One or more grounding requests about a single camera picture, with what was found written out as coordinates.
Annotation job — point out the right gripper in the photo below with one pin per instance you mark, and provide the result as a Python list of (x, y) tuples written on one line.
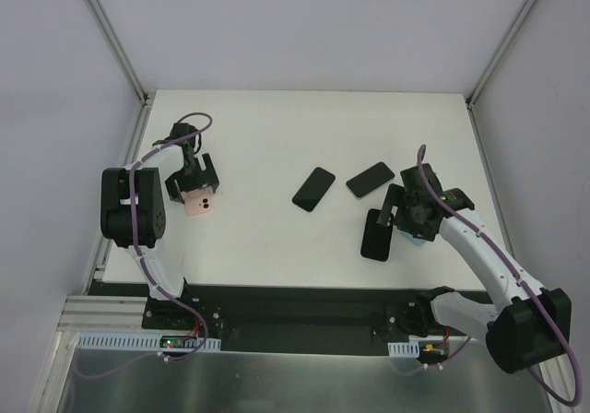
[(397, 206)]

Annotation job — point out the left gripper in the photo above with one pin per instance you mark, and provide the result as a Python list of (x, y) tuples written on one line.
[(194, 181)]

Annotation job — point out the pink phone case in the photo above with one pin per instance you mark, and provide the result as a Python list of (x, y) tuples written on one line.
[(198, 202)]

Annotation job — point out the black phone case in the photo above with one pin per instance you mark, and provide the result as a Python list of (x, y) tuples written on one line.
[(377, 237)]

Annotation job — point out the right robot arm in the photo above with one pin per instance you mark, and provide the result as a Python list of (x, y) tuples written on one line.
[(523, 325)]

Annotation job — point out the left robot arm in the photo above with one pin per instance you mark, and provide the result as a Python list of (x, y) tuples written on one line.
[(133, 215)]

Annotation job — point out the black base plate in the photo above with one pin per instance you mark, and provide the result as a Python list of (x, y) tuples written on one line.
[(348, 322)]

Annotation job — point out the right white cable duct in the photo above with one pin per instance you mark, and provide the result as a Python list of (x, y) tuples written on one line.
[(404, 350)]

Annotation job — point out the white cable duct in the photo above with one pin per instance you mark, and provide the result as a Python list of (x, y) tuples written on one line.
[(404, 350), (146, 342)]

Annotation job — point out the aluminium frame rail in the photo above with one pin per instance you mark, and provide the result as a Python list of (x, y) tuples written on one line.
[(102, 314)]

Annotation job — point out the left white cable duct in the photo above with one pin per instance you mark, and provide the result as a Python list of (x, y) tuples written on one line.
[(146, 342)]

